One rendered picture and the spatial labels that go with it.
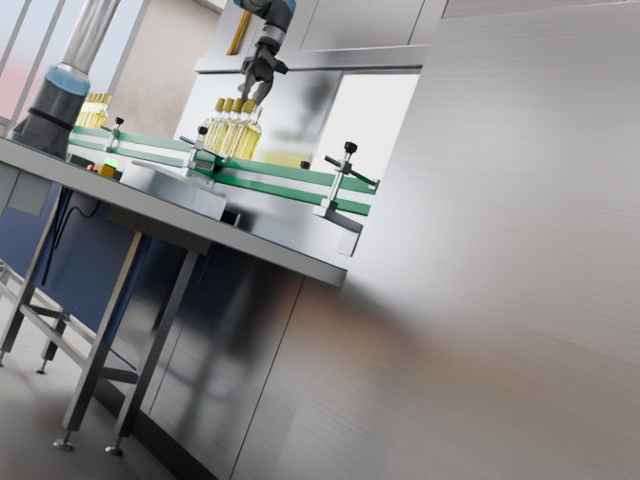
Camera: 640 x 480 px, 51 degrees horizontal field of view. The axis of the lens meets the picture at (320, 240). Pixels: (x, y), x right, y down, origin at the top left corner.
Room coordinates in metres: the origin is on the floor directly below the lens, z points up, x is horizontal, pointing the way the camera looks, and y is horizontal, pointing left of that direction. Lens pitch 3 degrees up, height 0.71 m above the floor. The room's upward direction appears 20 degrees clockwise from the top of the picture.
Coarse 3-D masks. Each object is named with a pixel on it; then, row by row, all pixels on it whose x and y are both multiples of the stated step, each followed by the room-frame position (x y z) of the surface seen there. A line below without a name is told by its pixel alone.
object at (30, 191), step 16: (0, 176) 1.03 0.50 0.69; (16, 176) 1.04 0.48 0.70; (32, 176) 1.06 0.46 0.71; (0, 192) 1.04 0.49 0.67; (16, 192) 1.05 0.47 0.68; (32, 192) 1.06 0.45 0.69; (48, 192) 1.07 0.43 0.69; (0, 208) 1.04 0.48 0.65; (16, 208) 1.06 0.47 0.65; (32, 208) 1.06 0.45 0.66
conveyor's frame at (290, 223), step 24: (120, 168) 2.21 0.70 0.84; (168, 168) 1.96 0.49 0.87; (240, 192) 1.82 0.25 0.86; (240, 216) 1.79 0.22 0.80; (264, 216) 1.71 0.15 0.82; (288, 216) 1.64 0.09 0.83; (312, 216) 1.57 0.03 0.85; (360, 216) 1.45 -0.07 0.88; (288, 240) 1.61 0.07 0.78; (312, 240) 1.54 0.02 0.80; (336, 240) 1.48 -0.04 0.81; (336, 264) 1.46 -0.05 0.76
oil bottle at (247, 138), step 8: (248, 120) 1.96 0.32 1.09; (240, 128) 1.97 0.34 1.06; (248, 128) 1.94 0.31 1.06; (256, 128) 1.96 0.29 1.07; (240, 136) 1.96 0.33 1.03; (248, 136) 1.95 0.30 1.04; (256, 136) 1.97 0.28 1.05; (232, 144) 1.98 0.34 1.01; (240, 144) 1.95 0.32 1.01; (248, 144) 1.95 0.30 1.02; (256, 144) 1.97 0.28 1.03; (232, 152) 1.96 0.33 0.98; (240, 152) 1.95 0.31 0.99; (248, 152) 1.96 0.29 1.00
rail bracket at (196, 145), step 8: (200, 128) 1.87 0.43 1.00; (184, 136) 1.85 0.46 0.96; (200, 136) 1.88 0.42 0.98; (192, 144) 1.87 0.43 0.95; (200, 144) 1.88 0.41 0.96; (192, 152) 1.88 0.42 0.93; (216, 152) 1.92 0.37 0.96; (192, 160) 1.88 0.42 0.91; (224, 160) 1.94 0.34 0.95; (192, 168) 1.88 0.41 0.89
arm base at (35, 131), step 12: (24, 120) 1.69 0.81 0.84; (36, 120) 1.68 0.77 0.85; (48, 120) 1.68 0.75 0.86; (60, 120) 1.70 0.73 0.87; (12, 132) 1.68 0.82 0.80; (24, 132) 1.67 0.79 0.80; (36, 132) 1.67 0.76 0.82; (48, 132) 1.68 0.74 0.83; (60, 132) 1.71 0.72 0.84; (24, 144) 1.66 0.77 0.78; (36, 144) 1.67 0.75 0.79; (48, 144) 1.68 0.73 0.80; (60, 144) 1.71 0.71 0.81; (60, 156) 1.72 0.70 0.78
